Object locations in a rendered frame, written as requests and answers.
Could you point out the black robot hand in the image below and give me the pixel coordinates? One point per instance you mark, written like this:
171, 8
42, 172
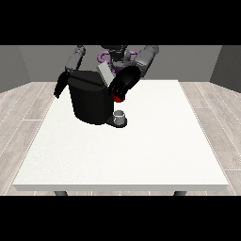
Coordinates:
61, 84
125, 81

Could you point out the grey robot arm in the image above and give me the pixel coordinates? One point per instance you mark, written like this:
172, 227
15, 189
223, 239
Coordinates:
146, 59
74, 59

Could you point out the red pod holder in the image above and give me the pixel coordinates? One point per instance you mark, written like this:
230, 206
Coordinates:
118, 98

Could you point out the pale grey machine lid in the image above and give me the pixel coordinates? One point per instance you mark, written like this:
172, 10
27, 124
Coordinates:
105, 72

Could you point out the black coffee machine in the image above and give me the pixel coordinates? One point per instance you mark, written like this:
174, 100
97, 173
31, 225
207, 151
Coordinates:
91, 97

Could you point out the grey robot trunk purple rings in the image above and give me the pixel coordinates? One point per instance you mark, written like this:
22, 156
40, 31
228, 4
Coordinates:
116, 56

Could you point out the small grey cup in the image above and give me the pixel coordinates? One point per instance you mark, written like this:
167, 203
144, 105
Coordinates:
119, 116

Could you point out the dark table leg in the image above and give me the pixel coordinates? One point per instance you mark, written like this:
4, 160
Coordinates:
61, 193
180, 193

